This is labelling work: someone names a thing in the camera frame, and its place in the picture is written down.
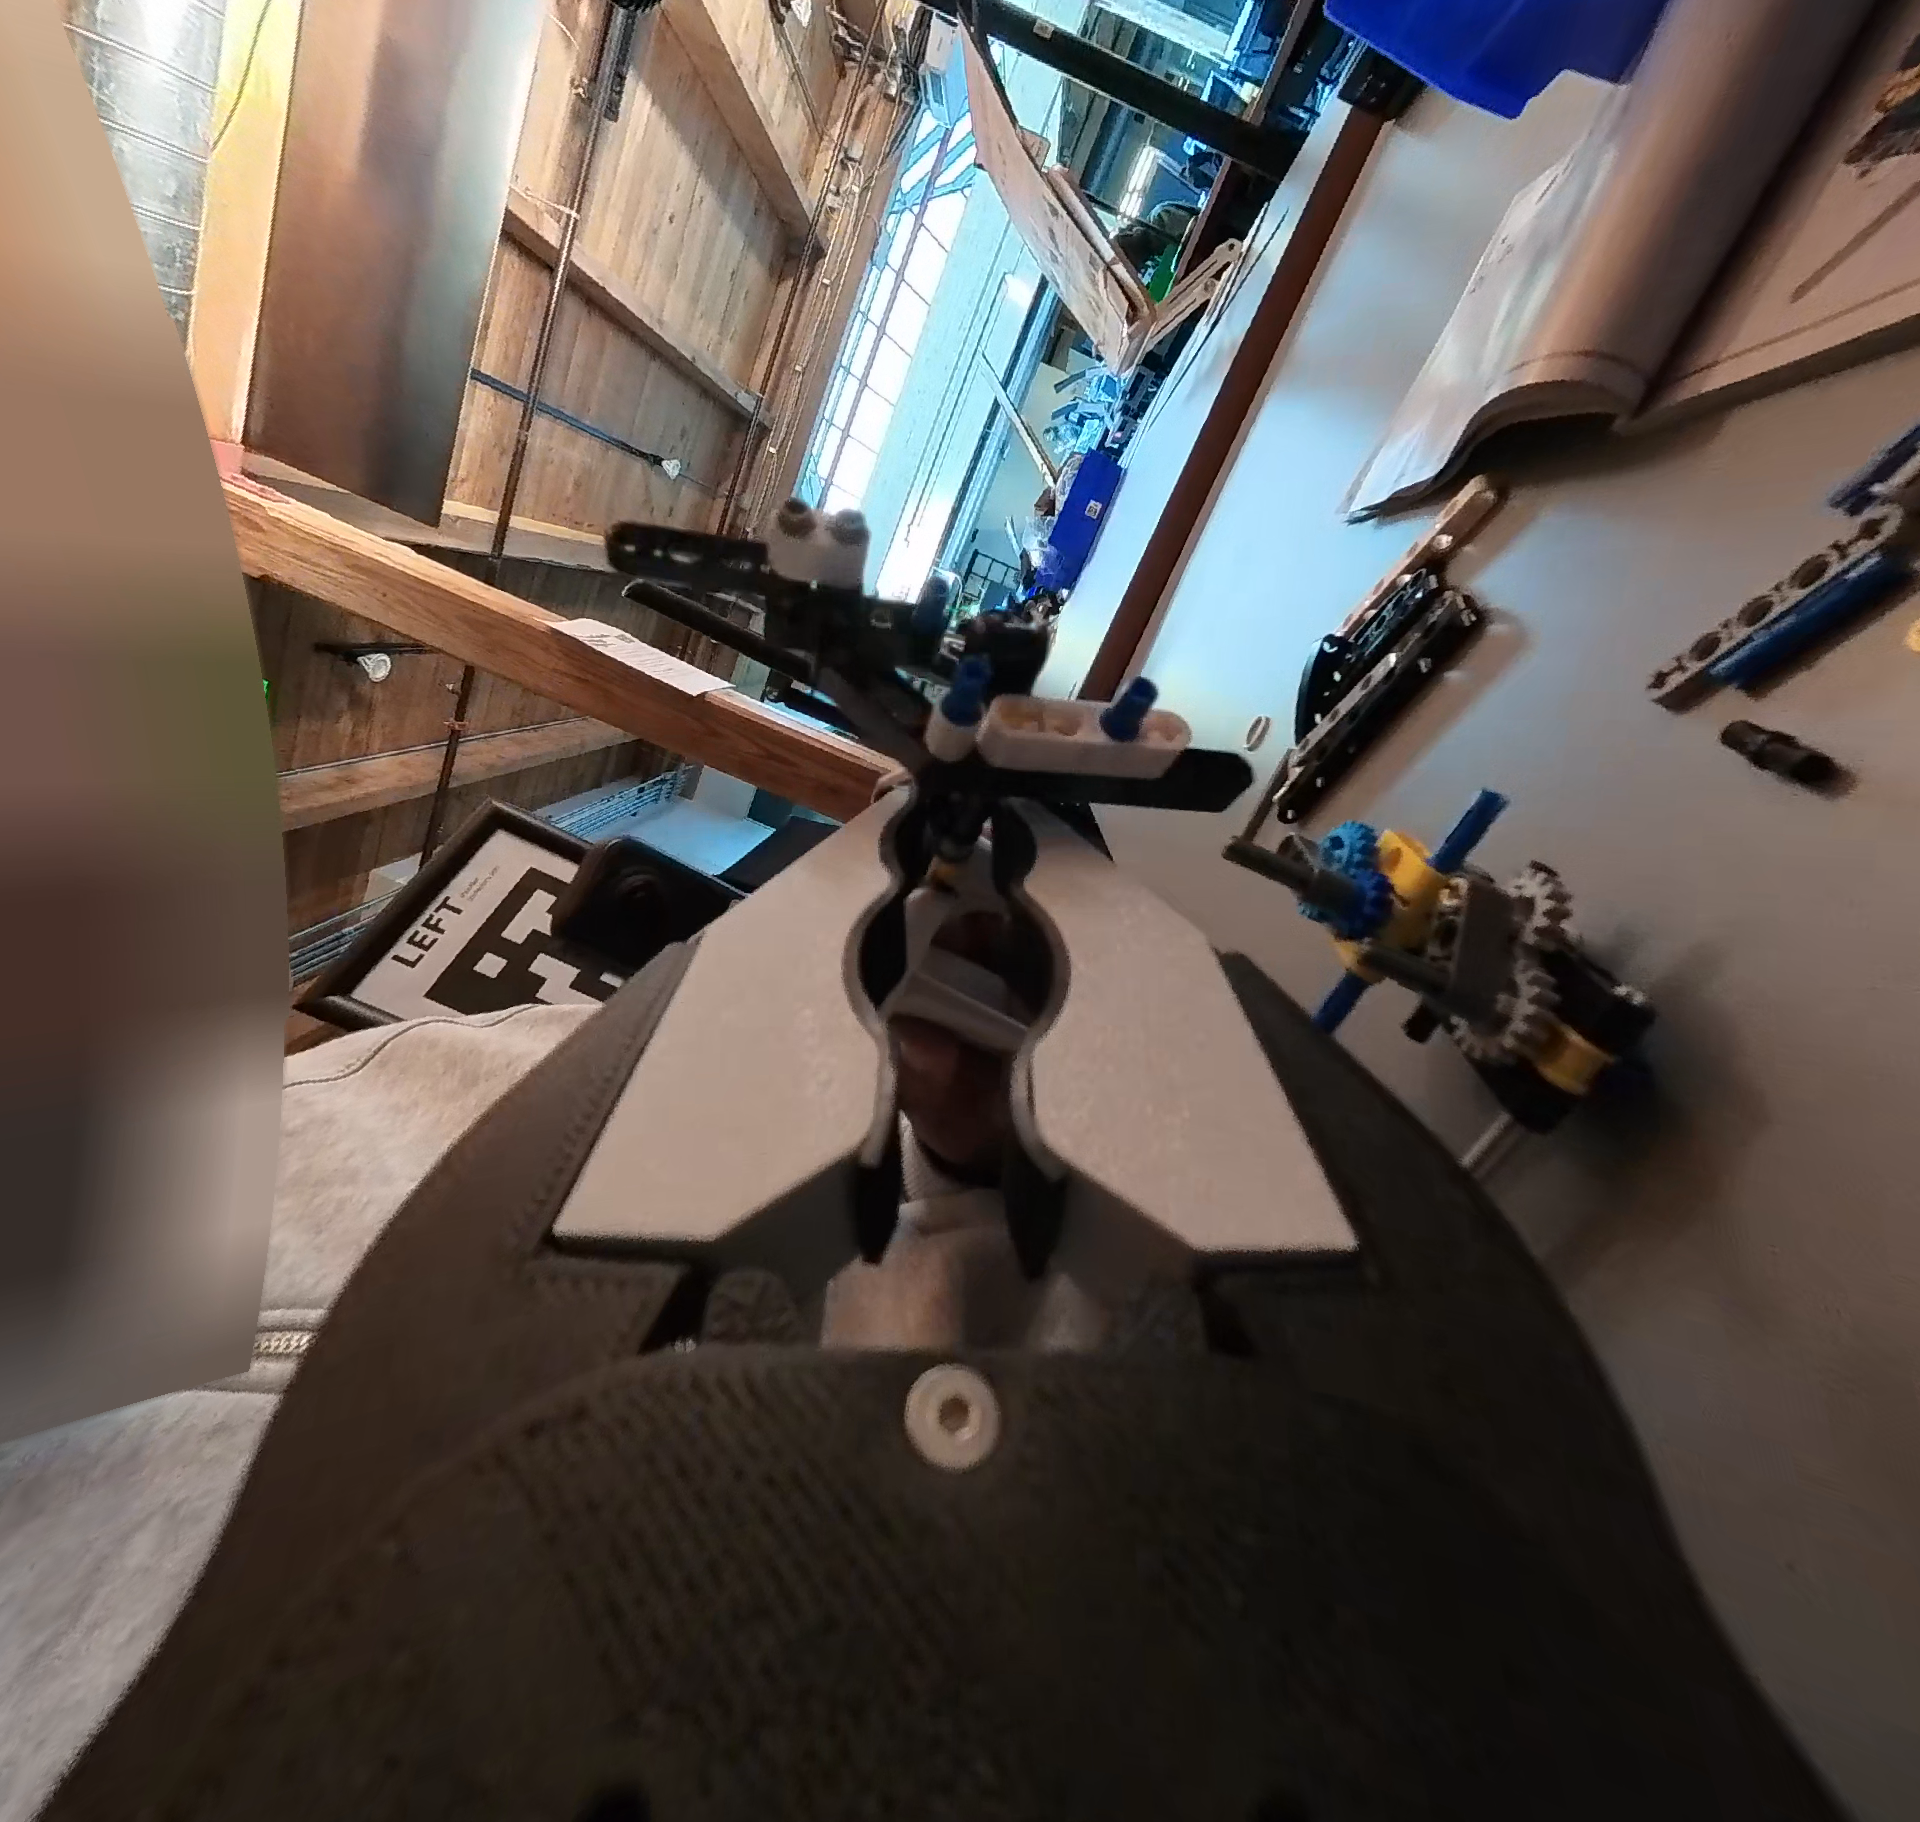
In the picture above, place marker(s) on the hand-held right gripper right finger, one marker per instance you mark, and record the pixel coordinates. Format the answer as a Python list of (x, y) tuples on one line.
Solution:
[(1183, 1101)]

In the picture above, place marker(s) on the small distant blue bin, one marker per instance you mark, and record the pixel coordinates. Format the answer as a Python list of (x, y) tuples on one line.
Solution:
[(1091, 494)]

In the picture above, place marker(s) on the wooden board stand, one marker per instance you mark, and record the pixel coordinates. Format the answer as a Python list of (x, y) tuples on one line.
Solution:
[(1052, 187)]

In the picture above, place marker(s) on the black grey lego assembly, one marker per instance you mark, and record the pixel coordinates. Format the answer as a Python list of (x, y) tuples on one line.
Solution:
[(810, 549)]

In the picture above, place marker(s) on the metal ventilation duct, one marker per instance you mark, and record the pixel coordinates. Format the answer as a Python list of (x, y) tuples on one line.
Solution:
[(135, 55)]

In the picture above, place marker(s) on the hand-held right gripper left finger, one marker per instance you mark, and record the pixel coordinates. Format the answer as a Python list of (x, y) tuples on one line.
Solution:
[(704, 1101)]

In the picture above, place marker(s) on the grey lego beam blue pins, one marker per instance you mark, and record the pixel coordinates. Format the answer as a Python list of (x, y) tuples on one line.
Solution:
[(1799, 637)]

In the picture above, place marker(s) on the yellow blue lego gear assembly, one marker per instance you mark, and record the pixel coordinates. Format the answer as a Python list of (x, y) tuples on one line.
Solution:
[(1477, 938)]

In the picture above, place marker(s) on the black metal pole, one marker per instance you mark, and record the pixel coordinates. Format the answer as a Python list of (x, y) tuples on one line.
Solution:
[(1052, 41)]

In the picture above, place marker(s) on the lego instruction booklet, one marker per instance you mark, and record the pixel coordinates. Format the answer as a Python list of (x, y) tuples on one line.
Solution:
[(1573, 278)]

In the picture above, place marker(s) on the black lego frame assembly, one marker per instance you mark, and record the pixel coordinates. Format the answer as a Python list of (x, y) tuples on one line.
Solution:
[(1379, 666)]

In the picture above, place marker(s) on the black lego pin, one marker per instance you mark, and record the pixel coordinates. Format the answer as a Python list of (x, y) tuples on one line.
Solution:
[(1777, 753)]

